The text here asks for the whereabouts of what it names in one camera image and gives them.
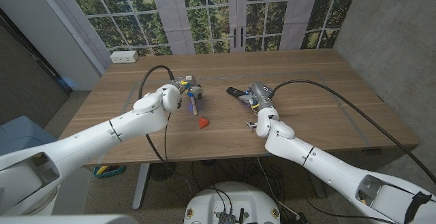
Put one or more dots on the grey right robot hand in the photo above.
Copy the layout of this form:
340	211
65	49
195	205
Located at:
260	94

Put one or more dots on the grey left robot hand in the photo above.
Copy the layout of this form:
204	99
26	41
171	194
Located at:
189	85

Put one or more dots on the black tv remote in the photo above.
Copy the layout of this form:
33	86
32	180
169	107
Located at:
235	92

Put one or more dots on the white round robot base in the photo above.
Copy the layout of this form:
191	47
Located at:
231	200

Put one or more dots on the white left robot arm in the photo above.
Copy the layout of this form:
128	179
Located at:
102	135

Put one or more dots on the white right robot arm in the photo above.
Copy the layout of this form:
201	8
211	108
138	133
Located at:
323	162

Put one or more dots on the white toy airplane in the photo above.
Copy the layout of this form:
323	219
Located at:
251	124

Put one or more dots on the red toy strawberry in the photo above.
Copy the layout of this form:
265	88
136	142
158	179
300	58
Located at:
203	122

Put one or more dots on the colourful striped wooden maraca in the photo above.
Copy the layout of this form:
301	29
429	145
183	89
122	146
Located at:
194	107

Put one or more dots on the white power outlet box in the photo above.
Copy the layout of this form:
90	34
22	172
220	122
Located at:
124	56

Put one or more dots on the printed window backdrop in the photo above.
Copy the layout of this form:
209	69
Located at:
204	13

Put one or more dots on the black round floor fan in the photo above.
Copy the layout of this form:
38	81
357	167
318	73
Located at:
161	171

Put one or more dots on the grey table leg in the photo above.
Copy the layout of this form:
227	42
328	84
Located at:
315	186

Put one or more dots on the teal basket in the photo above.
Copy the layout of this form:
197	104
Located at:
114	173

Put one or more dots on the white table leg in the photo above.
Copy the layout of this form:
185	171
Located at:
139	190

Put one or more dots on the blue-grey upholstered seat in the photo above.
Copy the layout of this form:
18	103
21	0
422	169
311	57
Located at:
20	135

